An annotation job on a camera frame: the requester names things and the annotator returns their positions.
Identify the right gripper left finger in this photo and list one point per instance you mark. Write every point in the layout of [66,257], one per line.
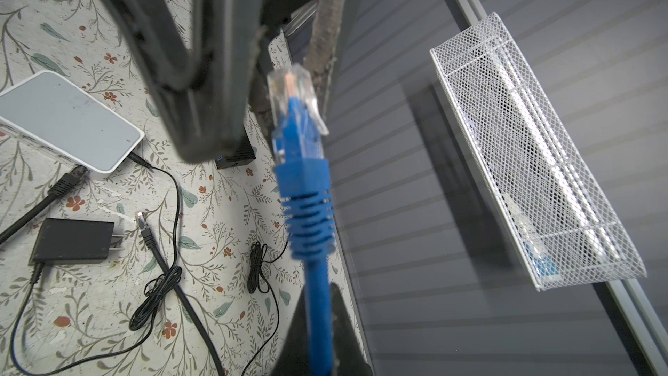
[200,88]

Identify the black power adapter with cable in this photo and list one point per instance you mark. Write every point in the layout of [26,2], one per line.
[64,240]

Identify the white wire mesh basket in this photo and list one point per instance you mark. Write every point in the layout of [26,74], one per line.
[562,226]

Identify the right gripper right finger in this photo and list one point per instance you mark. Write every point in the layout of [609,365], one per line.
[321,57]

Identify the black network switch box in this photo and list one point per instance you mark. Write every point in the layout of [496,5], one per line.
[244,155]

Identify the floral patterned table mat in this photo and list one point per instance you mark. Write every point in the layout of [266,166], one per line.
[77,320]

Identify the white network switch box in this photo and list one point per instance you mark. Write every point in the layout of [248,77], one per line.
[48,110]

